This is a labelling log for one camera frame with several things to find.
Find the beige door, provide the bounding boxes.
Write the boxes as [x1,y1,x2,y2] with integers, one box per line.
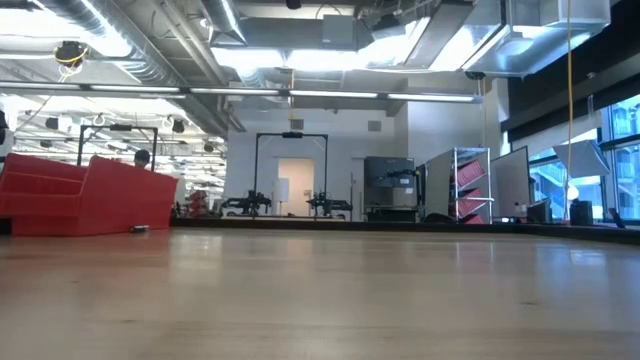
[276,156,316,218]

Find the large silver air duct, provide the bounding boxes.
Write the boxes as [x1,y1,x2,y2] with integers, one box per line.
[462,0,612,80]

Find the black yellow cable reel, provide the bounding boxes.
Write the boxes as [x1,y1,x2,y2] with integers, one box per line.
[53,39,91,70]

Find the grey ceiling duct box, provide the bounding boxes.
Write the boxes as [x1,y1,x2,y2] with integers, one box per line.
[322,13,374,52]

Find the black gantry frame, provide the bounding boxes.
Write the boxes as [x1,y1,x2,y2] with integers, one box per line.
[253,131,330,220]
[77,123,159,169]

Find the red plastic bin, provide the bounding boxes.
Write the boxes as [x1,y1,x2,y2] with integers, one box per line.
[0,152,180,238]

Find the silver ventilation duct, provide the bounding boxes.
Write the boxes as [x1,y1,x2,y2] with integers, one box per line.
[34,0,236,139]

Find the grey whiteboard panel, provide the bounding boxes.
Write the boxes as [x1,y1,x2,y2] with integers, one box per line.
[490,145,531,220]

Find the yellow hanging cable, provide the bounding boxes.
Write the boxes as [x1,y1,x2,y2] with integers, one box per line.
[566,0,575,221]

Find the black box speaker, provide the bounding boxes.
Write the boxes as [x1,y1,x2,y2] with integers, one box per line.
[569,199,594,226]

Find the black desktop device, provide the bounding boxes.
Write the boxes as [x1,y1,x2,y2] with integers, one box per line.
[526,198,554,225]

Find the bright ceiling light panel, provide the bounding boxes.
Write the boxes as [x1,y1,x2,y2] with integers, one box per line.
[212,47,361,72]

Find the silver metal shelf rack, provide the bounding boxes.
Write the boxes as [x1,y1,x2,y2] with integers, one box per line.
[451,146,495,225]

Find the ceiling strip light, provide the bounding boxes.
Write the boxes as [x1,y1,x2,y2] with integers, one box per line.
[0,82,280,97]
[288,89,482,104]

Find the white hanging shade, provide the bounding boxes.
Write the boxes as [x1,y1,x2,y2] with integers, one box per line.
[552,139,611,179]

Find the blue tinted window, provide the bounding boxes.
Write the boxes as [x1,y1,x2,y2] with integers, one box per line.
[529,94,640,222]

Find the dark grey cabinet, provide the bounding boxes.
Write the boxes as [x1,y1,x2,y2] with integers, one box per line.
[363,155,419,224]

